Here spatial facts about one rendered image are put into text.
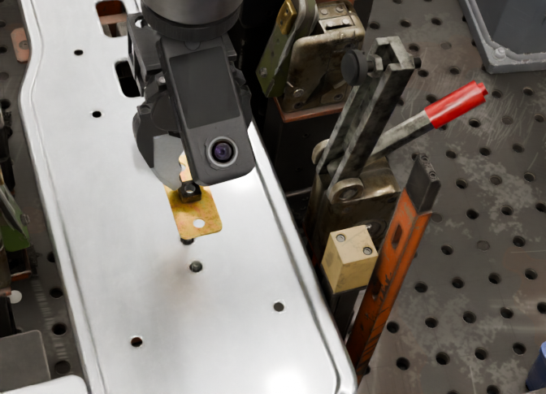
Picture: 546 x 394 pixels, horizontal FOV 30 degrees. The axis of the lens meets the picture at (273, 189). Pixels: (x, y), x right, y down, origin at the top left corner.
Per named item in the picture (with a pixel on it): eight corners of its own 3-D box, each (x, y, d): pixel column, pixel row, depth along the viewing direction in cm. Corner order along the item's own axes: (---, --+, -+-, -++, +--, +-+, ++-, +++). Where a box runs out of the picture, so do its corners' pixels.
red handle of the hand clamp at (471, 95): (318, 152, 93) (472, 64, 90) (327, 161, 95) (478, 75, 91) (333, 188, 91) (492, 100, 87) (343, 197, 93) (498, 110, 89)
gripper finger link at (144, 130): (183, 147, 85) (193, 75, 78) (189, 163, 84) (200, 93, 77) (127, 155, 83) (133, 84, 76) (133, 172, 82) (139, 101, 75)
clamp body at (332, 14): (232, 200, 134) (259, -6, 103) (314, 183, 137) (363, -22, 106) (253, 258, 129) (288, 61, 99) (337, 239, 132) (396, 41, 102)
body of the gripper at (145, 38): (214, 50, 85) (222, -63, 75) (244, 128, 81) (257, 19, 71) (123, 67, 83) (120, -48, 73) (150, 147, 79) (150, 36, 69)
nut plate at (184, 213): (155, 162, 90) (155, 154, 89) (197, 153, 91) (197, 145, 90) (180, 240, 86) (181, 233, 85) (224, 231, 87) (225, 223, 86)
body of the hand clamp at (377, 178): (275, 326, 124) (315, 153, 95) (327, 313, 125) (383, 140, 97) (291, 370, 121) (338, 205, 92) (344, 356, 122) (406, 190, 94)
